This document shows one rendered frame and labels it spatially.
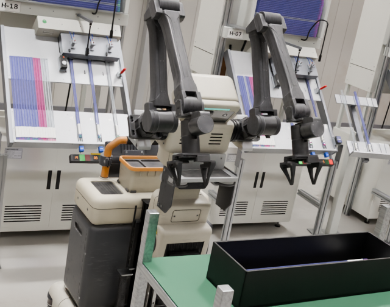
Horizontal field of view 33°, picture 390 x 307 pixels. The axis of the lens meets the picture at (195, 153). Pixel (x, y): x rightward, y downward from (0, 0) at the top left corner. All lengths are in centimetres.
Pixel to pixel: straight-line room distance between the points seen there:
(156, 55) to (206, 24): 241
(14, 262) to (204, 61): 187
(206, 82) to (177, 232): 57
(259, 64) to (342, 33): 567
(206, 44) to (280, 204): 125
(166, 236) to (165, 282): 70
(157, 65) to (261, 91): 43
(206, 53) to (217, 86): 224
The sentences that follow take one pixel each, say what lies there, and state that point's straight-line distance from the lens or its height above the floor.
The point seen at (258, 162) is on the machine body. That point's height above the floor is 52.
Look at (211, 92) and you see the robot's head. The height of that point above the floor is 134.
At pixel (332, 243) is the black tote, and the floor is 103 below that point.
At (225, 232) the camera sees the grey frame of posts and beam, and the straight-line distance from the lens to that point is 425.
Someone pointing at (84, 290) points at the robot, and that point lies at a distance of 282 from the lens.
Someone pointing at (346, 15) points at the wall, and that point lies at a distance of 810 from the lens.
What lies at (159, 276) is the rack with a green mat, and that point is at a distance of 182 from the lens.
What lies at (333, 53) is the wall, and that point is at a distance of 810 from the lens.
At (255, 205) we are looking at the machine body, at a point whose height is 20.
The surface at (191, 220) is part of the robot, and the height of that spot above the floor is 82.
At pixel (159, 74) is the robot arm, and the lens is 224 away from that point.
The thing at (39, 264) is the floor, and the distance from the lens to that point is 385.
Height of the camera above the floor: 179
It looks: 17 degrees down
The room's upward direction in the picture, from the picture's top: 10 degrees clockwise
